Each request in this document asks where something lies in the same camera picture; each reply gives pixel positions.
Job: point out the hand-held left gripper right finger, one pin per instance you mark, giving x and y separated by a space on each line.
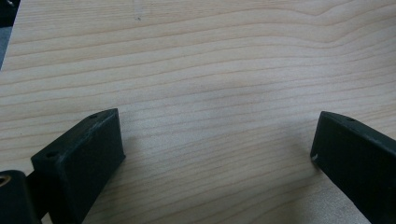
358 161

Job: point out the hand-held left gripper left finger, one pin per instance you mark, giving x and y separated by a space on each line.
81 161

